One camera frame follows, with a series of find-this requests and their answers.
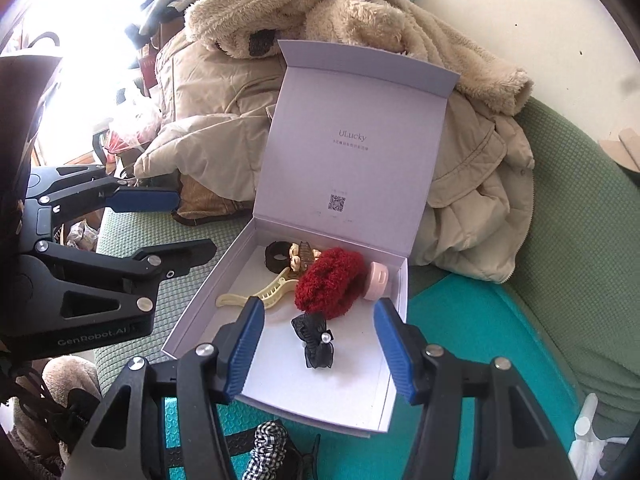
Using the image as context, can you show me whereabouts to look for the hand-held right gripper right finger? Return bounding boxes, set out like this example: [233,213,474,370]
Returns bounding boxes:
[372,297,566,480]

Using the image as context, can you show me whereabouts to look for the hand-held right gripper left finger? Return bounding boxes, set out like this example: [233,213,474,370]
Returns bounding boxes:
[75,296,266,480]

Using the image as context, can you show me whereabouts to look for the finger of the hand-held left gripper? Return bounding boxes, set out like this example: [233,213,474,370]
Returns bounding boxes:
[21,238,219,321]
[22,164,182,222]

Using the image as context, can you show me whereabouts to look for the black hair scrunchie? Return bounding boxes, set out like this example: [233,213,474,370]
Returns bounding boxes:
[264,241,296,274]

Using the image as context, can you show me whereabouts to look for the red fluffy scrunchie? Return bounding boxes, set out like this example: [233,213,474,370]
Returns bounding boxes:
[294,248,368,320]

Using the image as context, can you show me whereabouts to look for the white lidded gift box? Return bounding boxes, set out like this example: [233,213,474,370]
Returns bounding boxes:
[161,39,461,433]

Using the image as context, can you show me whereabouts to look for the cream claw hair clip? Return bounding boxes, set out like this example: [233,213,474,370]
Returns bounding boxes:
[216,265,301,309]

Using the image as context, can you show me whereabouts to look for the brown plaid cloth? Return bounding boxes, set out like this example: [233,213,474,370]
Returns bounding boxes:
[172,170,252,229]

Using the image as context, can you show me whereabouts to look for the black bow hair clip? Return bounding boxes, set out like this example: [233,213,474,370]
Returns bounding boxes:
[291,311,335,372]

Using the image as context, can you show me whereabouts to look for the pink plastic bag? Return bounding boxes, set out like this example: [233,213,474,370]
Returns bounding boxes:
[107,105,162,162]

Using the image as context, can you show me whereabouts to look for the pink hair clip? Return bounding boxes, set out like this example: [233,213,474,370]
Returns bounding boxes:
[362,261,390,302]

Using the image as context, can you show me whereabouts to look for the teal textured mat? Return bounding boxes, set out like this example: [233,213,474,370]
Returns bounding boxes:
[160,275,583,480]

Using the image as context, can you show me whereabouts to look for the brown plush cloth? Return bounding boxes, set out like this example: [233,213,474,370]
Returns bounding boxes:
[10,356,103,480]

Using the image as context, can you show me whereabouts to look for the beige bear hair clip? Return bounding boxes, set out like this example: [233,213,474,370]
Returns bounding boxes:
[289,241,322,273]

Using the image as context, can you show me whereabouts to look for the black white checkered scrunchie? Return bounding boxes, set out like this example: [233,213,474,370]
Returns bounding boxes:
[243,420,290,480]

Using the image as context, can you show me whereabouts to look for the beige padded coat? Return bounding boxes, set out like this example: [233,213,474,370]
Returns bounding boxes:
[134,37,536,283]

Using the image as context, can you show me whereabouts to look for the green sofa cover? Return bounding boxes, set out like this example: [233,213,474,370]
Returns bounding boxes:
[95,95,640,441]

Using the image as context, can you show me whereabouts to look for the white plastic object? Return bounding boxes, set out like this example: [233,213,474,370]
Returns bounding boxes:
[570,392,632,480]

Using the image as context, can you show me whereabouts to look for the cardboard pieces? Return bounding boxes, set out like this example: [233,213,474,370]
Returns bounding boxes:
[599,127,640,174]

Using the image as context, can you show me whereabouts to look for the black cable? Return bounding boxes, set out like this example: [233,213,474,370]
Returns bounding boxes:
[0,352,101,461]

